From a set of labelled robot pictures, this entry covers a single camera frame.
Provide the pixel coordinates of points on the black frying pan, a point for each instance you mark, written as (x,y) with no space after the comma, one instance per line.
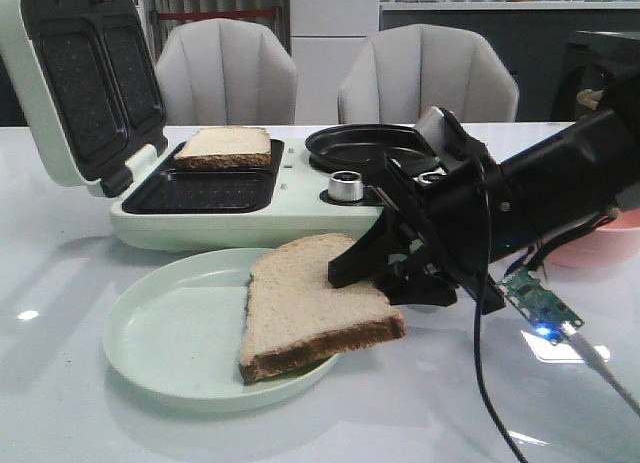
(355,147)

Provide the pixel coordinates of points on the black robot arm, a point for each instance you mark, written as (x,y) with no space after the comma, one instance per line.
(580,172)

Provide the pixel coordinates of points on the black washing machine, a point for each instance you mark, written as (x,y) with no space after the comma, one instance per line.
(592,60)

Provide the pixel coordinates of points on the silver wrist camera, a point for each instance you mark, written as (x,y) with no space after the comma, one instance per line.
(444,135)

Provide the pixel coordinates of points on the green breakfast maker base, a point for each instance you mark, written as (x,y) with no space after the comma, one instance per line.
(179,210)

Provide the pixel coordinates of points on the grey chair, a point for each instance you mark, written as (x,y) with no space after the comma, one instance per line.
(399,73)
(226,72)

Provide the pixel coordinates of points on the bread slice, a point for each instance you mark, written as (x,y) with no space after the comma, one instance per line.
(225,147)
(295,317)

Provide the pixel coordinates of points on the white cabinet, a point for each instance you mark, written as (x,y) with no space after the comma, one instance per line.
(325,38)

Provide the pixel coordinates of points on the red barrier belt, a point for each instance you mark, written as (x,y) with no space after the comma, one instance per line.
(266,12)

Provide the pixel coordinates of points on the left silver knob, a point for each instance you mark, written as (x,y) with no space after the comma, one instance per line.
(346,186)

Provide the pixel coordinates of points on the green round plate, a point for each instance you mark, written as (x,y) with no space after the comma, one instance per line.
(176,334)

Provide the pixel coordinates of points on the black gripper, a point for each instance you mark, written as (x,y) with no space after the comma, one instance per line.
(447,229)

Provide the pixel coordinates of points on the green circuit board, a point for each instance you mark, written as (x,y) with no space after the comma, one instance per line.
(539,306)

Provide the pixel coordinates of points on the pink bowl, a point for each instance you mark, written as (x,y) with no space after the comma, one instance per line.
(609,245)

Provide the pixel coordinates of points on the right grey chair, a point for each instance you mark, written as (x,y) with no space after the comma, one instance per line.
(399,73)

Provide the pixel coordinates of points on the green breakfast maker lid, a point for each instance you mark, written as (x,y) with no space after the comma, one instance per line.
(85,81)

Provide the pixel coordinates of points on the right silver knob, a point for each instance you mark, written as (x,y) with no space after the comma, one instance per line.
(428,178)

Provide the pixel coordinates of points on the dark counter cabinet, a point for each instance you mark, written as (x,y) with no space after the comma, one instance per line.
(529,37)

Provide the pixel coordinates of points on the left grey chair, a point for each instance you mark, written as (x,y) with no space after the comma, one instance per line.
(226,72)

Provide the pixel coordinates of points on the silver knob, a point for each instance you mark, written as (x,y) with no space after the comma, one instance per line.
(428,178)
(346,186)

